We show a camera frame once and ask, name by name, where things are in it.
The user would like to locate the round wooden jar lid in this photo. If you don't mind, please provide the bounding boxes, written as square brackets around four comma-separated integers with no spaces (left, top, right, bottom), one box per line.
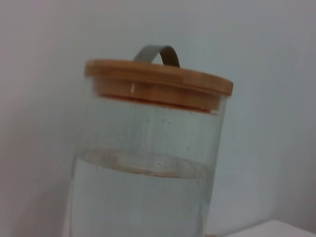
[84,58,234,116]

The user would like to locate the clear glass water dispenser jar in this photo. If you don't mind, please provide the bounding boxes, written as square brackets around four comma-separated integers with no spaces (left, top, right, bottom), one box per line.
[66,97,228,237]

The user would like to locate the grey metal lid handle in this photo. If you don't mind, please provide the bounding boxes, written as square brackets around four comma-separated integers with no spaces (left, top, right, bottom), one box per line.
[133,44,180,68]

